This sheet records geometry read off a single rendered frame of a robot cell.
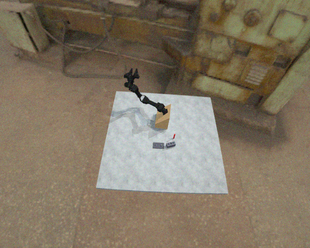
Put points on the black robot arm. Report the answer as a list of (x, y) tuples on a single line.
[(134, 88)]

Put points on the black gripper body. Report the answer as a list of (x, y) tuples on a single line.
[(133, 77)]

